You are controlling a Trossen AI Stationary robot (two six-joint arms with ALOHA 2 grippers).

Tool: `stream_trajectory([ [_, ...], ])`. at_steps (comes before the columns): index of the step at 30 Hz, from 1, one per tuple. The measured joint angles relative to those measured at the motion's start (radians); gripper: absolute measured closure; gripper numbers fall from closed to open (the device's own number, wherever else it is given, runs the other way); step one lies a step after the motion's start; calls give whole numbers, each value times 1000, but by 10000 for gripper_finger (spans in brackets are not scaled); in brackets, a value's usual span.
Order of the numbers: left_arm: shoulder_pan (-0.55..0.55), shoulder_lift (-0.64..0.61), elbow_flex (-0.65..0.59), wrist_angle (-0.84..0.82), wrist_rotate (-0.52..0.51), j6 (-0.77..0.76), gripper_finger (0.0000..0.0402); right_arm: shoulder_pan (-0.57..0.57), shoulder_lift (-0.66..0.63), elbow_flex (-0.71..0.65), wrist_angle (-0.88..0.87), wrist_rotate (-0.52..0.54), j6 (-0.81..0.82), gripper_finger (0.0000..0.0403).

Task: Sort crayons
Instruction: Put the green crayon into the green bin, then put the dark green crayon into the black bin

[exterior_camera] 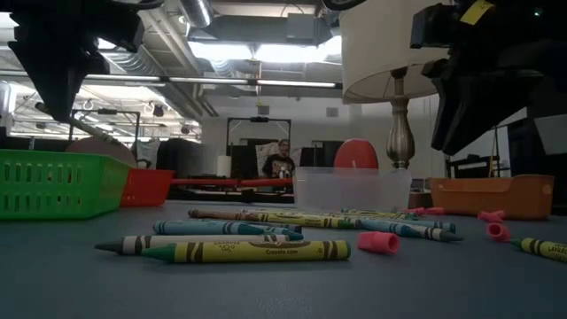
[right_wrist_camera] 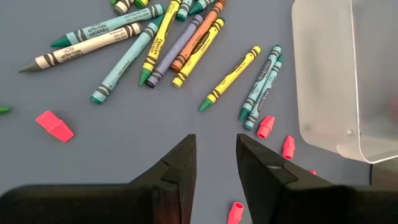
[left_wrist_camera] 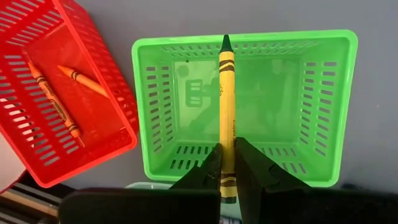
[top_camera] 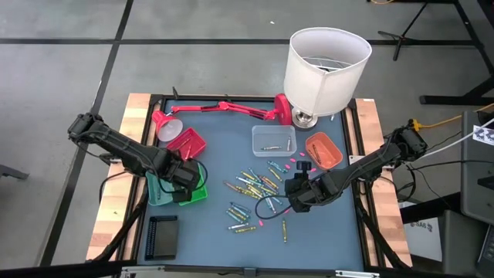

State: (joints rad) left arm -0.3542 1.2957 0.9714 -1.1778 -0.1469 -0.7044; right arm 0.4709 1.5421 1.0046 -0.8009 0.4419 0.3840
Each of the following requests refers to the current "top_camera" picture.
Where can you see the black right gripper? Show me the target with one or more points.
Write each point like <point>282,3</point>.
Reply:
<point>305,193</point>

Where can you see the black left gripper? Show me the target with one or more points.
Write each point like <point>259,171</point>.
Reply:
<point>181,173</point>

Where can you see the orange crayon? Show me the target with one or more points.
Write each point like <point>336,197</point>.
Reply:
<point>183,144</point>
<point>188,152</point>

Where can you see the white grey crayon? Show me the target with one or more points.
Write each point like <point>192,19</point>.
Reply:
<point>238,226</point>

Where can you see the yellow green crayon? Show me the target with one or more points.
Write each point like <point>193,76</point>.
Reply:
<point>285,230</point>
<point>245,229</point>

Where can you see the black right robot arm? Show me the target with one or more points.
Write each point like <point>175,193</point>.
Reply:
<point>370,162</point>

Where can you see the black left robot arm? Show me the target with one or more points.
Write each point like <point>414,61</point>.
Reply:
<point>116,144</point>

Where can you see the green plastic basket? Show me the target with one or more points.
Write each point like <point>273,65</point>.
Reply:
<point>198,195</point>

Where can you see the orange plastic basket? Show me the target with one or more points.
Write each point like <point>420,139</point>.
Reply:
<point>330,154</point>

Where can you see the teal plastic basket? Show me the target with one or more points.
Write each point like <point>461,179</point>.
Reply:
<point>154,195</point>

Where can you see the clear plastic container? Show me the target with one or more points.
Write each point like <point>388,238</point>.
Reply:
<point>270,135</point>

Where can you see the black plastic tray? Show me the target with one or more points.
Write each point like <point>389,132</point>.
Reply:
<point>166,239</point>

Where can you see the red plastic basket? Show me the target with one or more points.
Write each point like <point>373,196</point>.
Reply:
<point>195,144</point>

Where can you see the wooden side board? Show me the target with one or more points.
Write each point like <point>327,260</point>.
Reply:
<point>116,216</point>
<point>390,216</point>

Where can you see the white shade table lamp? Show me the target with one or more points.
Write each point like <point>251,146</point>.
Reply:
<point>320,89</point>

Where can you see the red desk lamp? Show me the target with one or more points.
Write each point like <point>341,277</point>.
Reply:
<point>231,107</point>

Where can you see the black tripod stand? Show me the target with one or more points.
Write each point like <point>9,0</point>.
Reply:
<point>403,38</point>

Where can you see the black stand leg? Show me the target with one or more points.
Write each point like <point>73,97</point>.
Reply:
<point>455,99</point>

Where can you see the grey stand foot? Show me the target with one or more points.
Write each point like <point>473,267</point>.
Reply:
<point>11,171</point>

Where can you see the grey cabinet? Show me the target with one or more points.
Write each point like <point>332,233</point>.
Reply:
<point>478,185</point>

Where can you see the grey box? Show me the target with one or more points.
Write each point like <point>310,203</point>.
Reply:
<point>463,247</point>

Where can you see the printed marker sheet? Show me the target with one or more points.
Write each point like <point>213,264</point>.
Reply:
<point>484,135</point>

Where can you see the black table frame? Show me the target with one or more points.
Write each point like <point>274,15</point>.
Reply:
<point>212,269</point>

